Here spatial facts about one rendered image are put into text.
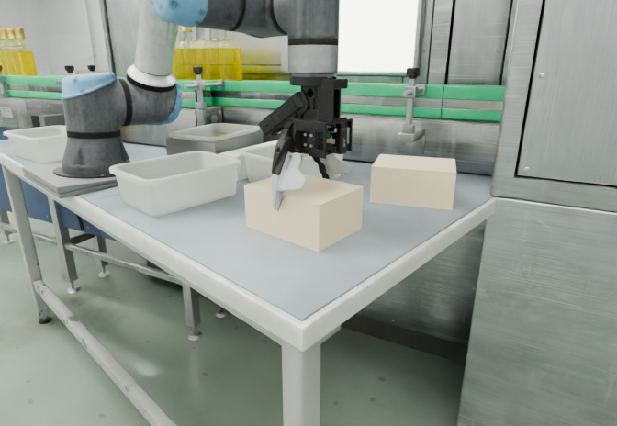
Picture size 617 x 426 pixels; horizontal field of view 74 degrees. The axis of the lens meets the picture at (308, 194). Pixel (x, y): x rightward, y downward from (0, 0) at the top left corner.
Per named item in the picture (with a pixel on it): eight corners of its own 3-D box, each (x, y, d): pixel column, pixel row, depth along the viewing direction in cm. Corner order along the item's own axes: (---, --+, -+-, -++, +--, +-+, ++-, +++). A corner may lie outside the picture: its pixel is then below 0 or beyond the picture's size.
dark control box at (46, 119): (68, 135, 158) (63, 113, 156) (48, 139, 151) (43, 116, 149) (54, 134, 162) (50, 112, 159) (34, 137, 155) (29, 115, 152)
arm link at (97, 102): (59, 128, 99) (51, 69, 95) (117, 125, 108) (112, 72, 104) (72, 134, 91) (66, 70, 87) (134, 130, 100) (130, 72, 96)
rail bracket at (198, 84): (227, 106, 134) (224, 65, 130) (191, 111, 120) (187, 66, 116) (219, 105, 135) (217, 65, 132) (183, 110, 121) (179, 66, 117)
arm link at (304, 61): (276, 45, 60) (311, 47, 66) (277, 77, 61) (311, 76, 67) (317, 44, 55) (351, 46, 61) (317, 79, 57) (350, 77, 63)
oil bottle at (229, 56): (244, 106, 139) (241, 39, 133) (234, 106, 135) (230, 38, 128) (230, 105, 142) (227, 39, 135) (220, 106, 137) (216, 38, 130)
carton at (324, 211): (319, 252, 62) (319, 205, 59) (246, 226, 71) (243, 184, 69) (361, 228, 70) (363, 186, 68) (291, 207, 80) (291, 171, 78)
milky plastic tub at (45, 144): (39, 170, 113) (31, 139, 110) (5, 159, 126) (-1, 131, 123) (100, 159, 127) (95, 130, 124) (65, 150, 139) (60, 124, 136)
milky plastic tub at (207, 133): (264, 154, 124) (263, 126, 121) (217, 171, 105) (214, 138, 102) (218, 149, 132) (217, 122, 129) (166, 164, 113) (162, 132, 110)
